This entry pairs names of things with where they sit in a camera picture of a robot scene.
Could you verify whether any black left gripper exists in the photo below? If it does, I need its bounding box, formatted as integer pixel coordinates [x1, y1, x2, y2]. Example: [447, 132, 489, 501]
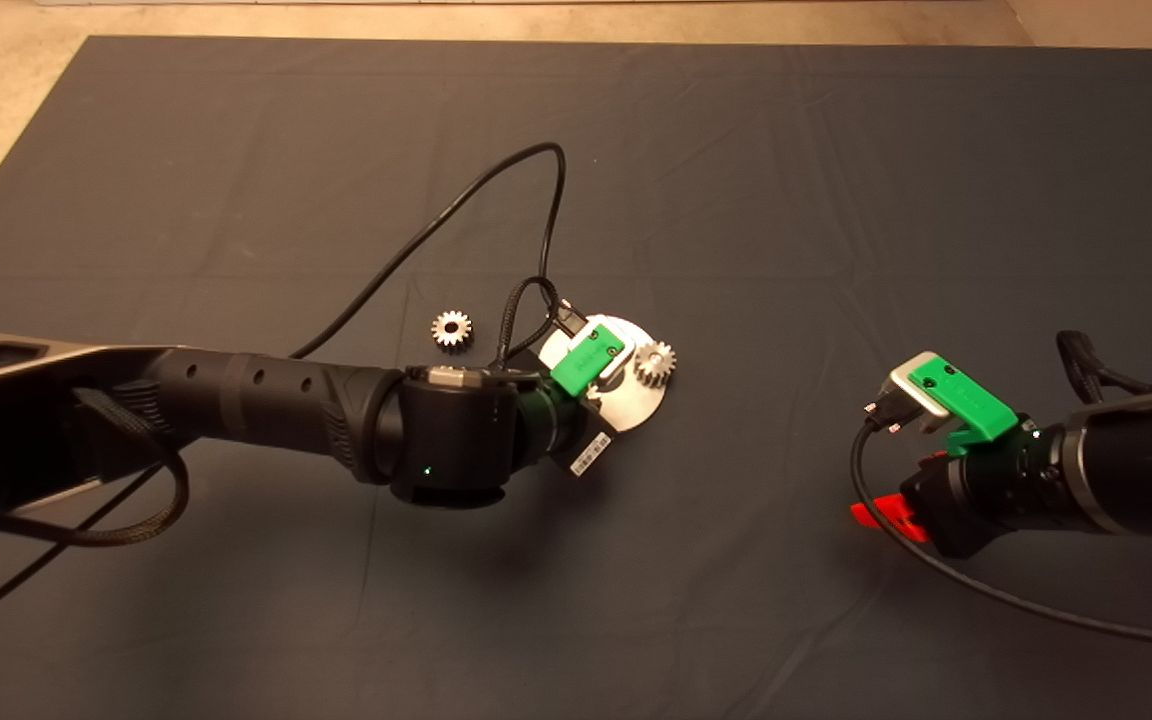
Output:
[519, 383, 620, 479]

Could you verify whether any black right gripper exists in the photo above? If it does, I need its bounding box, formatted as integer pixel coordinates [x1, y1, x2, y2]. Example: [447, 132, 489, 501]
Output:
[850, 423, 1069, 559]

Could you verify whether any small steel planetary gear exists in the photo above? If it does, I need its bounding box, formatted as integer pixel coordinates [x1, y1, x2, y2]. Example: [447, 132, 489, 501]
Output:
[633, 340, 678, 389]
[431, 309, 474, 351]

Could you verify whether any round metal carrier plate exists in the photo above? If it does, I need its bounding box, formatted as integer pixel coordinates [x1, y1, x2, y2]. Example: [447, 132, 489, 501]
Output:
[536, 315, 674, 433]

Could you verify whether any dark grey table cloth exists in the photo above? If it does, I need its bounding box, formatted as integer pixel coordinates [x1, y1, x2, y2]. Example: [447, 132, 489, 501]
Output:
[0, 35, 1152, 720]

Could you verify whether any smooth black right arm cable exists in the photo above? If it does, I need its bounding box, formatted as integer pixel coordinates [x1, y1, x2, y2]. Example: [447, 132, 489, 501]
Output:
[849, 400, 1152, 651]

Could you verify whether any smooth black arm cable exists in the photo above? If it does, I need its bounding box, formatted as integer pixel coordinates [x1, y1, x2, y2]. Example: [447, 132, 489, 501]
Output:
[0, 142, 567, 646]
[849, 400, 1152, 651]

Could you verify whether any green left camera mount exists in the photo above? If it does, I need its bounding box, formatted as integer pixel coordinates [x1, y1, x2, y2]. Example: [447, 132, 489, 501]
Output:
[548, 320, 627, 398]

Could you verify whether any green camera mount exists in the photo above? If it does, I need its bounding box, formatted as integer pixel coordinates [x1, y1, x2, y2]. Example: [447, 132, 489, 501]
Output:
[548, 320, 627, 398]
[908, 362, 1019, 458]

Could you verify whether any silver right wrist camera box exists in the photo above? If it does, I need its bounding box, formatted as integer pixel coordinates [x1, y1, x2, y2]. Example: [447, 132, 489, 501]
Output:
[888, 352, 949, 433]

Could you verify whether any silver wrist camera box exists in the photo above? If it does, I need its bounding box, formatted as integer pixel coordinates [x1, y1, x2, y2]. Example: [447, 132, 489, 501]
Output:
[576, 313, 642, 391]
[888, 352, 949, 433]

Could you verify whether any green right camera mount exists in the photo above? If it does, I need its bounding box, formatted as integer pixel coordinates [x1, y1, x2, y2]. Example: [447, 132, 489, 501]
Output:
[908, 362, 1019, 458]

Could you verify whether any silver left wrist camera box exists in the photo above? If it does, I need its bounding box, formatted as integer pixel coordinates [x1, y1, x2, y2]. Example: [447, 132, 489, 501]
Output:
[576, 313, 642, 391]

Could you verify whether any braided black right arm cable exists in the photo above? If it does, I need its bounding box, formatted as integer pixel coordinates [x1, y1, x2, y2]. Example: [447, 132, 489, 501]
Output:
[1055, 330, 1152, 403]

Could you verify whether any smooth black left arm cable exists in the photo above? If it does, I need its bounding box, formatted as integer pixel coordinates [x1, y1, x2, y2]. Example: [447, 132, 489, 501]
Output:
[0, 142, 567, 646]

